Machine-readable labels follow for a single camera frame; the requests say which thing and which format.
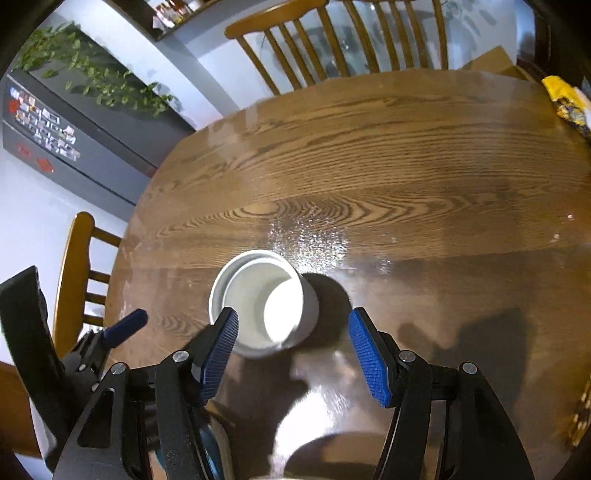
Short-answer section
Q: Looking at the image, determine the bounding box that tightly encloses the green trailing plant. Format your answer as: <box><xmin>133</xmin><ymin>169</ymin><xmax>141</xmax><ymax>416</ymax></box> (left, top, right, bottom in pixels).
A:
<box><xmin>14</xmin><ymin>25</ymin><xmax>178</xmax><ymax>118</ymax></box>

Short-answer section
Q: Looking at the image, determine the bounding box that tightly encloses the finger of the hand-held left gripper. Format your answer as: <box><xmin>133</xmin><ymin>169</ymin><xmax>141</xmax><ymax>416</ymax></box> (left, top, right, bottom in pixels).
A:
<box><xmin>76</xmin><ymin>309</ymin><xmax>148</xmax><ymax>372</ymax></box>

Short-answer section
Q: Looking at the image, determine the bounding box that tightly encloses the white cylindrical ceramic pot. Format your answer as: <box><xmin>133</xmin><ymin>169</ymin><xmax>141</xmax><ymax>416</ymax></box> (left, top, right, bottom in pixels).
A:
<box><xmin>209</xmin><ymin>249</ymin><xmax>320</xmax><ymax>360</ymax></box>

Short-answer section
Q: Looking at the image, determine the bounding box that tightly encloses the wooden bead trivet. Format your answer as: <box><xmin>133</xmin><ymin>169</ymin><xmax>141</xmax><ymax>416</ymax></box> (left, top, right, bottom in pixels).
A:
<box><xmin>564</xmin><ymin>383</ymin><xmax>591</xmax><ymax>450</ymax></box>

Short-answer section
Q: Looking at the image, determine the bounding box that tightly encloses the dark wooden wall shelf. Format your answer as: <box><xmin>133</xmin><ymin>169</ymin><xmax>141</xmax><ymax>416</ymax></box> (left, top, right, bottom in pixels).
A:
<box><xmin>108</xmin><ymin>0</ymin><xmax>291</xmax><ymax>42</ymax></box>

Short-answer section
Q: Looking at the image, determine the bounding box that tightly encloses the group of fridge magnets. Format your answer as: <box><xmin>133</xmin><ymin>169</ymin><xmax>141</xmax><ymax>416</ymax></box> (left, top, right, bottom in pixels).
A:
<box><xmin>7</xmin><ymin>88</ymin><xmax>79</xmax><ymax>171</ymax></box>

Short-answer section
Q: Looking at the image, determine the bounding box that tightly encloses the wooden chair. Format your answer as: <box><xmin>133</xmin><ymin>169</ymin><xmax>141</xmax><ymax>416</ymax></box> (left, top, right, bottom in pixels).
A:
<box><xmin>225</xmin><ymin>0</ymin><xmax>352</xmax><ymax>95</ymax></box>
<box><xmin>53</xmin><ymin>211</ymin><xmax>123</xmax><ymax>344</ymax></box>
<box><xmin>344</xmin><ymin>0</ymin><xmax>450</xmax><ymax>72</ymax></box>

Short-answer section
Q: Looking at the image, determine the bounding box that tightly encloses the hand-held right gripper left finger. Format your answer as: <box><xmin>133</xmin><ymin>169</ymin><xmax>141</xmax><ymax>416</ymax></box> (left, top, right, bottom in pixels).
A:
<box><xmin>51</xmin><ymin>307</ymin><xmax>241</xmax><ymax>480</ymax></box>

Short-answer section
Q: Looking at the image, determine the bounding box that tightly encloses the row of condiment bottles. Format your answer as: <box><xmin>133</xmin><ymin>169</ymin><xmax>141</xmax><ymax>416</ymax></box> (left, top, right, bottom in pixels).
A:
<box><xmin>154</xmin><ymin>0</ymin><xmax>204</xmax><ymax>26</ymax></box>

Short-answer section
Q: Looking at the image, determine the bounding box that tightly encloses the blue oval plate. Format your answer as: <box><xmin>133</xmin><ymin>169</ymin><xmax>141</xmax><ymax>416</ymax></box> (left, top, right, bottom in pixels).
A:
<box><xmin>154</xmin><ymin>415</ymin><xmax>222</xmax><ymax>480</ymax></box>

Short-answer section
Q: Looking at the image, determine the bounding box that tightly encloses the cardboard box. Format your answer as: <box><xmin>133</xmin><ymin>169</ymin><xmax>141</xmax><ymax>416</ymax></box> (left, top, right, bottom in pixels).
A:
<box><xmin>462</xmin><ymin>45</ymin><xmax>539</xmax><ymax>83</ymax></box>

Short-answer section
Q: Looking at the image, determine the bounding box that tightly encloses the dark grey fridge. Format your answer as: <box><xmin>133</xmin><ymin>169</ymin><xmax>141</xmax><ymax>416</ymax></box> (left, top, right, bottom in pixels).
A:
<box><xmin>2</xmin><ymin>44</ymin><xmax>197</xmax><ymax>206</ymax></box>

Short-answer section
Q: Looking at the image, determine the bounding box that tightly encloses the yellow snack packet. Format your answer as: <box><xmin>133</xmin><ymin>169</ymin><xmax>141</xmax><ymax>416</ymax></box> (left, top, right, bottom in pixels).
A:
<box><xmin>541</xmin><ymin>76</ymin><xmax>591</xmax><ymax>139</ymax></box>

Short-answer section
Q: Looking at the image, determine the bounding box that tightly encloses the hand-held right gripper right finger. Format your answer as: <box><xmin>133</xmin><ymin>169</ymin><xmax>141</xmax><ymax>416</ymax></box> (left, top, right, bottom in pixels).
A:
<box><xmin>348</xmin><ymin>307</ymin><xmax>536</xmax><ymax>480</ymax></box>

